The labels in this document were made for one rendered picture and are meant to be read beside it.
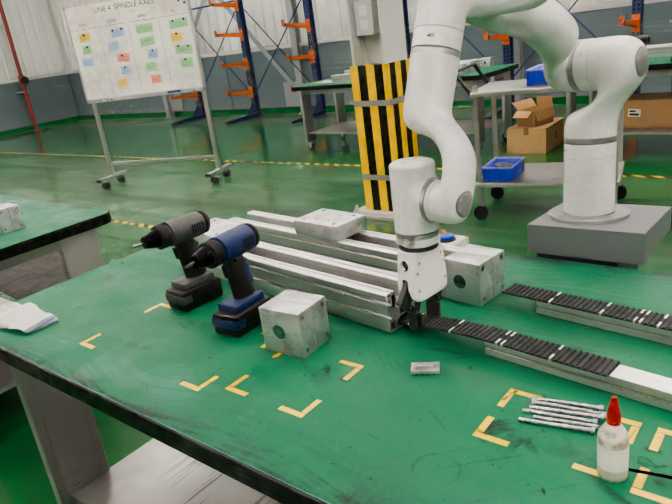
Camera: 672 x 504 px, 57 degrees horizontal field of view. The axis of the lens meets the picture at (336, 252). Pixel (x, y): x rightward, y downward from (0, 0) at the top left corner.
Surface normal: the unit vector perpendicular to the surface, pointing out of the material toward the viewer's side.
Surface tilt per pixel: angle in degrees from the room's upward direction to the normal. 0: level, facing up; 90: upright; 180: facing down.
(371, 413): 0
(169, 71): 90
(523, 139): 90
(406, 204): 89
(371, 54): 90
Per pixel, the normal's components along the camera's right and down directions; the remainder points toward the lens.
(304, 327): 0.82, 0.09
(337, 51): -0.62, 0.34
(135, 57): -0.31, 0.36
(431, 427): -0.13, -0.93
